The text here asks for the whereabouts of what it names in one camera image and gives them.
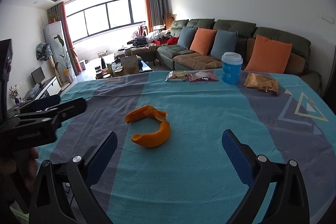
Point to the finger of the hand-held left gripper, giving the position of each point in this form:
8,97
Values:
44,103
71,108

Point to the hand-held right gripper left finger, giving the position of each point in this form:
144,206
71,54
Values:
103,155

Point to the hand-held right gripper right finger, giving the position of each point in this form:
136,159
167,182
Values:
236,155

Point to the orange peel piece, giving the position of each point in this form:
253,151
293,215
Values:
143,113
157,137

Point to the person's left hand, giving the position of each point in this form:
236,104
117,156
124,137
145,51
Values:
32,163

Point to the white TV cabinet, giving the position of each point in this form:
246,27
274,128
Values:
48,87

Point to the small black monitor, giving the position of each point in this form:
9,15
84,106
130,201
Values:
38,75

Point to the small plant in vase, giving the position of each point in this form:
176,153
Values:
14,94

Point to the grey waste bin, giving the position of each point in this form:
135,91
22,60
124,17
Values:
82,65

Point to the tall potted plant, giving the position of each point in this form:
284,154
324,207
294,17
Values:
65,61

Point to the patterned cloth covered fan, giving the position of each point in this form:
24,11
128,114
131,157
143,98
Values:
43,51

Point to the group of jars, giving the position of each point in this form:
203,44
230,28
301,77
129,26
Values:
110,71

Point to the white standing air conditioner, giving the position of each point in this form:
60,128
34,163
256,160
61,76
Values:
53,43

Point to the small wooden stool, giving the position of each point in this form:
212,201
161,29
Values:
102,53

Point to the orange grey curtain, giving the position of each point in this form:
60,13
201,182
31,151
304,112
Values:
68,35
156,6

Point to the brown paper bag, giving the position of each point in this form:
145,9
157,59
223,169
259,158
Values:
131,65

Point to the golden snack packet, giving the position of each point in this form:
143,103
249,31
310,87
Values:
262,83

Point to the glass coffee table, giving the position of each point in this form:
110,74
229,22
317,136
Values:
145,66

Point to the blue cup with white lid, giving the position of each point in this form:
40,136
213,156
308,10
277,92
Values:
231,69

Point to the red white snack packet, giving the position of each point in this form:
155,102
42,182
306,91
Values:
202,75

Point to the wide black-framed window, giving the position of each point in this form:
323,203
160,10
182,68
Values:
105,19

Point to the clear cookie packet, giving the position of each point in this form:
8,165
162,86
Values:
176,76

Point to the brown sofa seat pad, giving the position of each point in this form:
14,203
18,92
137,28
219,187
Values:
197,60

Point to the orange cushion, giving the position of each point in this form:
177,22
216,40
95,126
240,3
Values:
202,41
267,54

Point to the pile of clothes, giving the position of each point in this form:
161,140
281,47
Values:
155,36

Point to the blue-grey cushion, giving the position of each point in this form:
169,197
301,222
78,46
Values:
223,44
187,37

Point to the green corner sofa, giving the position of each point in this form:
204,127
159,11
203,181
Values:
275,32

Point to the wooden shelf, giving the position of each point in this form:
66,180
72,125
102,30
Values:
169,20

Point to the white wall switch plate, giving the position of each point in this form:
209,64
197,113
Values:
325,17

